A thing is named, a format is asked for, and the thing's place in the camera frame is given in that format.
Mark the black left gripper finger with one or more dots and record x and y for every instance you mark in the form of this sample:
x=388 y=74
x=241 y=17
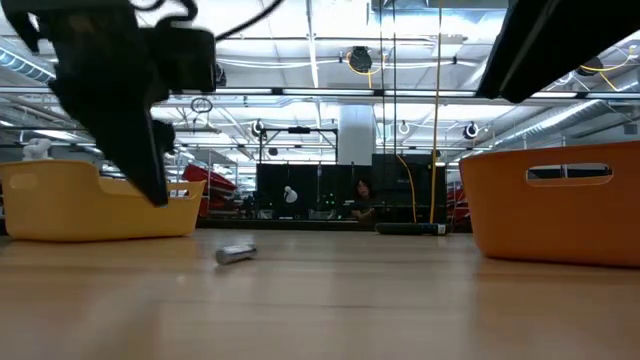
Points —
x=165 y=137
x=132 y=150

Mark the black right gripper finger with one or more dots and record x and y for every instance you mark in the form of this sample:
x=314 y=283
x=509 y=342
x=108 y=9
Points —
x=512 y=45
x=575 y=35

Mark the yellow plastic bin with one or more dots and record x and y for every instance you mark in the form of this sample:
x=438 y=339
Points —
x=75 y=210

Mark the silver black-capped battery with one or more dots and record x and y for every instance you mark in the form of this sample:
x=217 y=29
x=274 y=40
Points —
x=235 y=254

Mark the orange plastic bin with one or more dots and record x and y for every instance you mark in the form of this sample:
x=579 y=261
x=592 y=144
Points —
x=550 y=225

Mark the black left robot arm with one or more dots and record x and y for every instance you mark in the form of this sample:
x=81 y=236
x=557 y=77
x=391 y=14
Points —
x=30 y=12

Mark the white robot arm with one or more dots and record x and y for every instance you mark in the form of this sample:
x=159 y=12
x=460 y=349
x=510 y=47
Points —
x=37 y=150

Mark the red bin rack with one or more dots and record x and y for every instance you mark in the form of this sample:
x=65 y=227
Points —
x=215 y=180
x=457 y=205

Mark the white rounded object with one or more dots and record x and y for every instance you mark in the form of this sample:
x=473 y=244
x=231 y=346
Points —
x=290 y=194

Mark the overhead light bar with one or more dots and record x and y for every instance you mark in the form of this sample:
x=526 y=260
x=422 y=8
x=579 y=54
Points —
x=325 y=92

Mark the tall black partition panel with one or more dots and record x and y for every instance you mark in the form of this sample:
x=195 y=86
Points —
x=422 y=200

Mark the white building pillar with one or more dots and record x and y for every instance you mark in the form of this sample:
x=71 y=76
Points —
x=356 y=135

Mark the person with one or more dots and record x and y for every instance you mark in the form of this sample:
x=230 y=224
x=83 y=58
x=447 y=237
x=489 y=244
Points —
x=364 y=190

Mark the black cylinder with white label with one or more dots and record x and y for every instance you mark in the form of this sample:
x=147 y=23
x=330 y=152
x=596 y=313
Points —
x=410 y=229

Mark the black metal gantry frame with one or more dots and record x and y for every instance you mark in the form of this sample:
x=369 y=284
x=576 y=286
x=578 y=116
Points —
x=299 y=130

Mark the black table frame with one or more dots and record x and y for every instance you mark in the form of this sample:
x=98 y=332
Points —
x=300 y=225

